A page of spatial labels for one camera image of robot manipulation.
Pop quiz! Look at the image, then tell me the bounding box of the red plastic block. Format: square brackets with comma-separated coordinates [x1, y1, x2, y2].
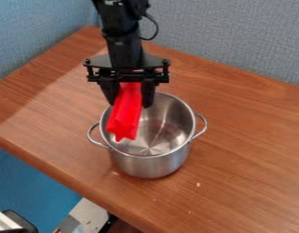
[105, 83, 142, 142]

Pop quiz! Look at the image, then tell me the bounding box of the black and white object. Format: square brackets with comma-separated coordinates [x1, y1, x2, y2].
[0, 209, 38, 233]

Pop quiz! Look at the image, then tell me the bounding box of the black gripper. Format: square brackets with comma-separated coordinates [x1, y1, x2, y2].
[83, 35, 169, 108]

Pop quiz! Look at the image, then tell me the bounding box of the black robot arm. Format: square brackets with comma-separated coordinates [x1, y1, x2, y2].
[82, 0, 169, 108]

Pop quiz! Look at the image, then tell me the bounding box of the stainless steel pot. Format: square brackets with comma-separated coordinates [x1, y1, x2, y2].
[86, 92, 208, 178]

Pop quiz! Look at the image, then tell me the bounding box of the white table leg frame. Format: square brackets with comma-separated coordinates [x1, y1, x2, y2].
[51, 198, 107, 233]

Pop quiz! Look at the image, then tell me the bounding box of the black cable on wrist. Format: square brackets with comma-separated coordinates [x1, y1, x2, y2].
[138, 13, 160, 42]

